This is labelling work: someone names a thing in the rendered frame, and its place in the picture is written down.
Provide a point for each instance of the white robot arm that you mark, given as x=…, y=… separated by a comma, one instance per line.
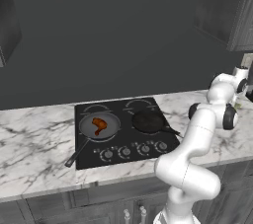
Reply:
x=197, y=135

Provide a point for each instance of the brown chicken drumstick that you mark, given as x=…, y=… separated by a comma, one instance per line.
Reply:
x=100, y=125

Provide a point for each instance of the yellow-green lemon wedge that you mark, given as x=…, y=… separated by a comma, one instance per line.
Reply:
x=237, y=105

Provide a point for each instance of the black frying pan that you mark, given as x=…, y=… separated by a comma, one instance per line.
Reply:
x=148, y=122

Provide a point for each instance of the grey frying pan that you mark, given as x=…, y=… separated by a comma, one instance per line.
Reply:
x=87, y=126

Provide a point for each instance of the grey hob knob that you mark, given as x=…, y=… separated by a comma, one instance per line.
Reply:
x=144, y=149
x=125, y=151
x=107, y=154
x=161, y=146

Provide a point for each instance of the black hob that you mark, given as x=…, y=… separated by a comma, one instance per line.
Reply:
x=128, y=164

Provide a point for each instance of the dark grey drawer front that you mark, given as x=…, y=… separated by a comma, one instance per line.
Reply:
x=115, y=190

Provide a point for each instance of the dark grey cupboard door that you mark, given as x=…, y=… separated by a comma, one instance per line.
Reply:
x=13, y=213
x=234, y=195
x=154, y=208
x=85, y=213

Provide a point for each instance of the dark upper cupboard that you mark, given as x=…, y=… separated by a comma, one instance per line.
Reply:
x=230, y=11

